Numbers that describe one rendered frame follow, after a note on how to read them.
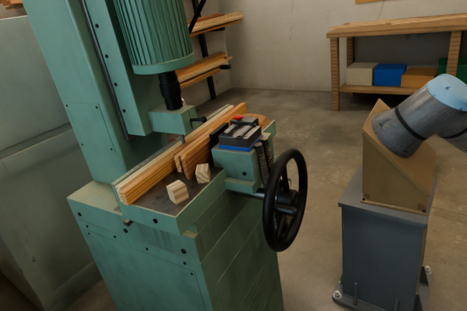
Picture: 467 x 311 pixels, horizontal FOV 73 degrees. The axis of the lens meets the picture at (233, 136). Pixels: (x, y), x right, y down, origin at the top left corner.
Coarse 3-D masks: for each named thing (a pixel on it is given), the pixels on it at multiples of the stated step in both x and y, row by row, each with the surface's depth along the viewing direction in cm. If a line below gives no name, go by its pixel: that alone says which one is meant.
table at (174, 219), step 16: (272, 128) 119; (176, 176) 92; (224, 176) 92; (160, 192) 86; (192, 192) 83; (208, 192) 86; (128, 208) 84; (144, 208) 80; (160, 208) 79; (176, 208) 78; (192, 208) 80; (144, 224) 84; (160, 224) 79; (176, 224) 76
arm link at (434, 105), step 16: (432, 80) 102; (448, 80) 98; (416, 96) 103; (432, 96) 98; (448, 96) 95; (464, 96) 94; (400, 112) 107; (416, 112) 102; (432, 112) 99; (448, 112) 97; (464, 112) 96; (416, 128) 104; (432, 128) 102; (448, 128) 101; (464, 128) 100
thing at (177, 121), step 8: (152, 112) 97; (160, 112) 95; (168, 112) 93; (176, 112) 92; (184, 112) 92; (192, 112) 95; (152, 120) 98; (160, 120) 96; (168, 120) 94; (176, 120) 93; (184, 120) 92; (152, 128) 100; (160, 128) 98; (168, 128) 96; (176, 128) 94; (184, 128) 93; (192, 128) 96
